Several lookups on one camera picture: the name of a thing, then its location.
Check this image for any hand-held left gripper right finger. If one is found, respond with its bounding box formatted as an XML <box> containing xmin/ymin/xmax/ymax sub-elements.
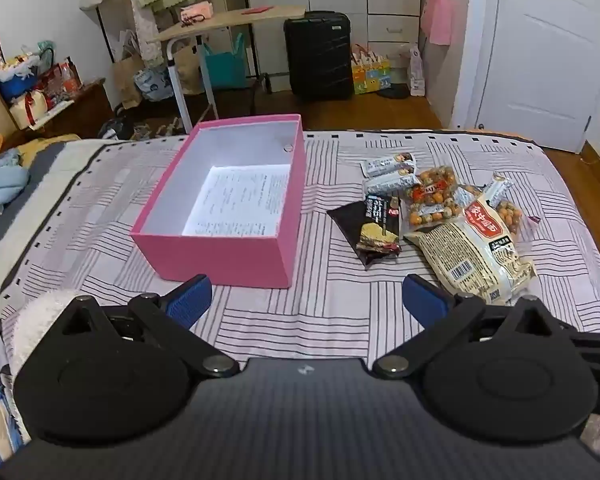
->
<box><xmin>372</xmin><ymin>274</ymin><xmax>556</xmax><ymax>378</ymax></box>

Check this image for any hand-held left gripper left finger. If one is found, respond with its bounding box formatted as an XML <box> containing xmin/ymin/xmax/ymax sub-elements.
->
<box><xmin>55</xmin><ymin>274</ymin><xmax>241</xmax><ymax>378</ymax></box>

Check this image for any pink cardboard box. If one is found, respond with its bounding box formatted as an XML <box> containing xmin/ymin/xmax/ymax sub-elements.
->
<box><xmin>130</xmin><ymin>113</ymin><xmax>307</xmax><ymax>290</ymax></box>

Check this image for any clear coated peanut bag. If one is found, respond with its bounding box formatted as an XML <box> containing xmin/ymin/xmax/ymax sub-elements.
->
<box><xmin>401</xmin><ymin>164</ymin><xmax>463</xmax><ymax>228</ymax></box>
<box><xmin>482</xmin><ymin>199</ymin><xmax>525</xmax><ymax>236</ymax></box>

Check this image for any beige large snack bag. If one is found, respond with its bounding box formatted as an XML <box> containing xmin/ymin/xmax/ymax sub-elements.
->
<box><xmin>405</xmin><ymin>202</ymin><xmax>537</xmax><ymax>307</ymax></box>

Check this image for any black chip packet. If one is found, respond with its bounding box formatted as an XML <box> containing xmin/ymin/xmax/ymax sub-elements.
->
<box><xmin>327</xmin><ymin>195</ymin><xmax>402</xmax><ymax>269</ymax></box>

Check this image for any striped bed sheet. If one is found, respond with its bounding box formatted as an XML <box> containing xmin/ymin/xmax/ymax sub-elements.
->
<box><xmin>0</xmin><ymin>129</ymin><xmax>600</xmax><ymax>461</ymax></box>

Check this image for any printed paper sheet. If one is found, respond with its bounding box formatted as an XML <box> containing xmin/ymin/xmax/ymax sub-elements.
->
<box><xmin>181</xmin><ymin>165</ymin><xmax>293</xmax><ymax>238</ymax></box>

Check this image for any pale blue snack bar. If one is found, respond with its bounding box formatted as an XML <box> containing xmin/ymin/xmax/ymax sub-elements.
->
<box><xmin>361</xmin><ymin>152</ymin><xmax>417</xmax><ymax>179</ymax></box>
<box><xmin>454</xmin><ymin>185</ymin><xmax>487</xmax><ymax>211</ymax></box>
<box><xmin>364</xmin><ymin>170</ymin><xmax>422</xmax><ymax>197</ymax></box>
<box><xmin>480</xmin><ymin>172</ymin><xmax>512</xmax><ymax>206</ymax></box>

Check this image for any white fluffy cloth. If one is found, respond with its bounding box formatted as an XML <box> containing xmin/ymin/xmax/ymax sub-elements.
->
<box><xmin>9</xmin><ymin>287</ymin><xmax>89</xmax><ymax>377</ymax></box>

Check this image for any black bag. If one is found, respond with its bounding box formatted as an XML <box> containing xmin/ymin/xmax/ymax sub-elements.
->
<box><xmin>97</xmin><ymin>110</ymin><xmax>134</xmax><ymax>141</ymax></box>

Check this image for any grey yellow duvet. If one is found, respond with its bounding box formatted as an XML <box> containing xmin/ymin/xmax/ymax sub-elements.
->
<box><xmin>10</xmin><ymin>134</ymin><xmax>108</xmax><ymax>261</ymax></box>

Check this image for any blue white plastic bag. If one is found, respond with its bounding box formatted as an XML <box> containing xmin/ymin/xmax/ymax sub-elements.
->
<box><xmin>132</xmin><ymin>67</ymin><xmax>174</xmax><ymax>104</ymax></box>

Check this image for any wooden nightstand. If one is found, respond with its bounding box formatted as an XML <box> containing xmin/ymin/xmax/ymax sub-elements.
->
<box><xmin>17</xmin><ymin>77</ymin><xmax>114</xmax><ymax>142</ymax></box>

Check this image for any light blue blanket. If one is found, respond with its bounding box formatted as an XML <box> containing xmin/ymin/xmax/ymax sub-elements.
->
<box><xmin>0</xmin><ymin>149</ymin><xmax>31</xmax><ymax>212</ymax></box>

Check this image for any brown paper bag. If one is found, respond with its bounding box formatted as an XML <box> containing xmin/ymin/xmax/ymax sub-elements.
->
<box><xmin>172</xmin><ymin>45</ymin><xmax>206</xmax><ymax>96</ymax></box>
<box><xmin>112</xmin><ymin>52</ymin><xmax>146</xmax><ymax>109</ymax></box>

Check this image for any white printed package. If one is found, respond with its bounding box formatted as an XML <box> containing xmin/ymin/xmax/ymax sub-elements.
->
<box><xmin>408</xmin><ymin>44</ymin><xmax>427</xmax><ymax>97</ymax></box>

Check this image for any colourful box with bags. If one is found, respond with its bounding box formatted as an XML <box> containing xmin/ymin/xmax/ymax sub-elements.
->
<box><xmin>350</xmin><ymin>44</ymin><xmax>392</xmax><ymax>96</ymax></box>

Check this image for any teal shopping bag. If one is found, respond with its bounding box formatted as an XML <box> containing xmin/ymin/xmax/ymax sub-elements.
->
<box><xmin>202</xmin><ymin>33</ymin><xmax>249</xmax><ymax>91</ymax></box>

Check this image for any cream gift box red ribbon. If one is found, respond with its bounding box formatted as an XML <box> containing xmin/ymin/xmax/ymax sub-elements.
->
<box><xmin>8</xmin><ymin>89</ymin><xmax>49</xmax><ymax>129</ymax></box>

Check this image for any red printed box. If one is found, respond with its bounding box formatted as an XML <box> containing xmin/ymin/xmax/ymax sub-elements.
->
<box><xmin>37</xmin><ymin>62</ymin><xmax>69</xmax><ymax>107</ymax></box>

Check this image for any black suitcase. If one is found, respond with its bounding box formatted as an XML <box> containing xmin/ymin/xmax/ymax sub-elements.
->
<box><xmin>283</xmin><ymin>10</ymin><xmax>354</xmax><ymax>101</ymax></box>

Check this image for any white lace garment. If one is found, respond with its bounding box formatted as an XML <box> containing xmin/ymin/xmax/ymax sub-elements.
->
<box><xmin>130</xmin><ymin>4</ymin><xmax>167</xmax><ymax>67</ymax></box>

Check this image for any white door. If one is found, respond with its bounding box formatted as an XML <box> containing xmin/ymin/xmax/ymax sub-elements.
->
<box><xmin>472</xmin><ymin>0</ymin><xmax>600</xmax><ymax>154</ymax></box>

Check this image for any wooden folding table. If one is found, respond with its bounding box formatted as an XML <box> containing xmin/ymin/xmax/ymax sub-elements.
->
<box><xmin>147</xmin><ymin>4</ymin><xmax>307</xmax><ymax>135</ymax></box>

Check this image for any blue white flower basket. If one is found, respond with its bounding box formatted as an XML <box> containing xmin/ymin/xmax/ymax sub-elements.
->
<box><xmin>0</xmin><ymin>52</ymin><xmax>42</xmax><ymax>101</ymax></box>

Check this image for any pink hanging bag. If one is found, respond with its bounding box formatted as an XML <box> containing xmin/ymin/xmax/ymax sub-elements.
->
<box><xmin>419</xmin><ymin>0</ymin><xmax>454</xmax><ymax>46</ymax></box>

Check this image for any pink tissue box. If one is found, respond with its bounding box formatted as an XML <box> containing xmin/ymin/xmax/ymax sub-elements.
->
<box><xmin>179</xmin><ymin>2</ymin><xmax>215</xmax><ymax>24</ymax></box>

